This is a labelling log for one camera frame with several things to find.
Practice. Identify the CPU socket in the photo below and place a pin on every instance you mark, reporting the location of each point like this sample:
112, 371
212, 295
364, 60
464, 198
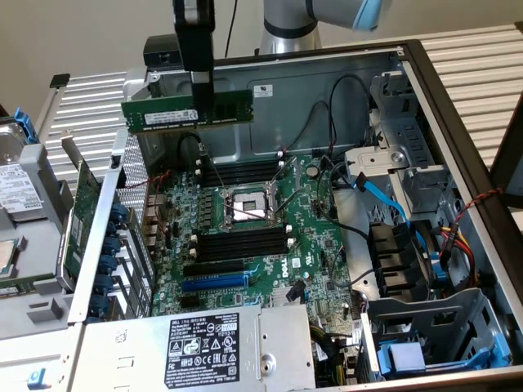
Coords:
249, 204

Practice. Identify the blue expansion slot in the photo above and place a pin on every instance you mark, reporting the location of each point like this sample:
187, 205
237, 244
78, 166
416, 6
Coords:
212, 283

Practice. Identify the blue card retention clip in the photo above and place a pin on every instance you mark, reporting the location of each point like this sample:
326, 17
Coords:
112, 228
111, 246
119, 213
104, 283
108, 264
99, 305

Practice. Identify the silver socket cover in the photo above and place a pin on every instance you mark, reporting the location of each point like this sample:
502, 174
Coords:
297, 173

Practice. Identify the black RAM slot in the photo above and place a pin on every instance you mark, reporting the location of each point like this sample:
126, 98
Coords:
241, 174
241, 168
241, 252
241, 230
241, 245
241, 179
241, 238
241, 162

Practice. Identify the long black expansion slot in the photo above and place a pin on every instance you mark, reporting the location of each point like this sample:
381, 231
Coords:
212, 268

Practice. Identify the blue button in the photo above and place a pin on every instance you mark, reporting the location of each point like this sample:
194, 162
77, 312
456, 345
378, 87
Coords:
37, 378

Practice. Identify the black fan shroud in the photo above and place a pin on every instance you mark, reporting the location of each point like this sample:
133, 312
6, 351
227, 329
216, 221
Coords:
392, 253

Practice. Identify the green graphics card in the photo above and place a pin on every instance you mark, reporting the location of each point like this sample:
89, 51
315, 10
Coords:
83, 212

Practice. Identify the open metal PC case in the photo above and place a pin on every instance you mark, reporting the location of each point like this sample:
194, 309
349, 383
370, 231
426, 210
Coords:
286, 122

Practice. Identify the silver optical drive cage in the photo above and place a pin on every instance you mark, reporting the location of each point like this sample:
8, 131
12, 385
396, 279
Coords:
412, 139

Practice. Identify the green Dell motherboard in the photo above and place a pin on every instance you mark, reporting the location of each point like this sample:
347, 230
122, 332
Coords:
310, 245

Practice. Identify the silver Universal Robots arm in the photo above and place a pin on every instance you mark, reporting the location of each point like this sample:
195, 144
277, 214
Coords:
282, 24

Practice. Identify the silver CPU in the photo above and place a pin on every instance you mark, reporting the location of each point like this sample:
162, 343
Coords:
6, 257

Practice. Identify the silver power supply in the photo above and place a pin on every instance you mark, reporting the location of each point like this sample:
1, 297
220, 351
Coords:
135, 347

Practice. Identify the white label sticker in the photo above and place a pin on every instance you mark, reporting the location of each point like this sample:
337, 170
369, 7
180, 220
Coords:
264, 90

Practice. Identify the silver hard disk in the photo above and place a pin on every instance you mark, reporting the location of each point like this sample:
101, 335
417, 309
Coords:
16, 183

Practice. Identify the green RAM stick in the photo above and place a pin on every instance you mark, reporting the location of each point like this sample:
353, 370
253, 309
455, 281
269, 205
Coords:
163, 116
10, 290

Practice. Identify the black box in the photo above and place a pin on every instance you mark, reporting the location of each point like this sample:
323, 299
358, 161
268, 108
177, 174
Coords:
159, 51

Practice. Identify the short black expansion slot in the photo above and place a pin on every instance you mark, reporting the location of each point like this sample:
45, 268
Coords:
190, 302

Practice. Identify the silver chipset heatsink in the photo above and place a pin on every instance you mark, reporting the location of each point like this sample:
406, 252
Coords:
280, 297

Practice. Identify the silver coin battery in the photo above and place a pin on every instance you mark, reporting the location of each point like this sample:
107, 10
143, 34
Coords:
313, 170

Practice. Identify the thin metal locking lever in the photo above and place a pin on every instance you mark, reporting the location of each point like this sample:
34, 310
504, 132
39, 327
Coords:
216, 171
290, 201

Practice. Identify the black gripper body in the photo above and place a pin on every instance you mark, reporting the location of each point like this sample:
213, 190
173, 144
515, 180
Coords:
198, 45

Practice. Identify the blue disk carrier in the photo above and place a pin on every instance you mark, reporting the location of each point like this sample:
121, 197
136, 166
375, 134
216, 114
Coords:
25, 126

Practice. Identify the black table end cap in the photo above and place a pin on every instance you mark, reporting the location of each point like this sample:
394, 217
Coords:
60, 80

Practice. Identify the blue plastic disk bracket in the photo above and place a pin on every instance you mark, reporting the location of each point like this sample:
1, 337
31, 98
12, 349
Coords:
402, 357

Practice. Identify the grey metal disk bay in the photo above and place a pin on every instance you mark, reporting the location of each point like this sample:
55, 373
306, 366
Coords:
408, 310

